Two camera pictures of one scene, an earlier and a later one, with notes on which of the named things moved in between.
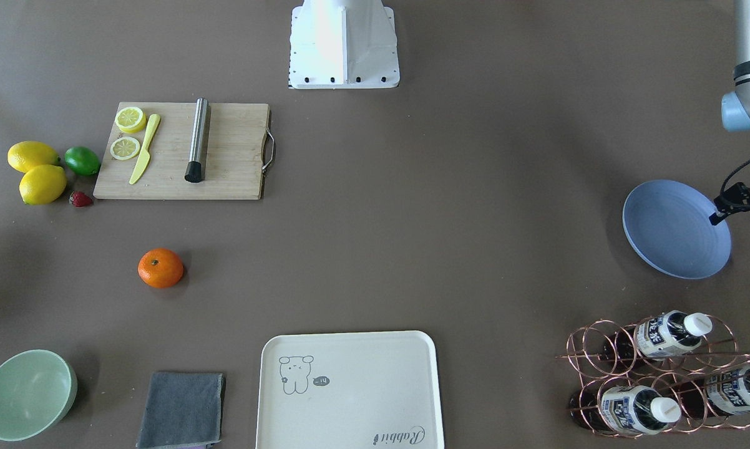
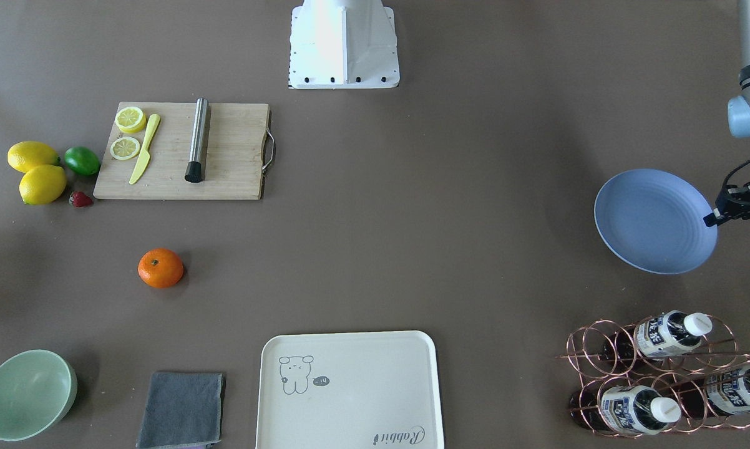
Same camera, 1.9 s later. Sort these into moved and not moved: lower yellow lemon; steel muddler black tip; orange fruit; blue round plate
Moved: blue round plate
Not moved: steel muddler black tip; orange fruit; lower yellow lemon
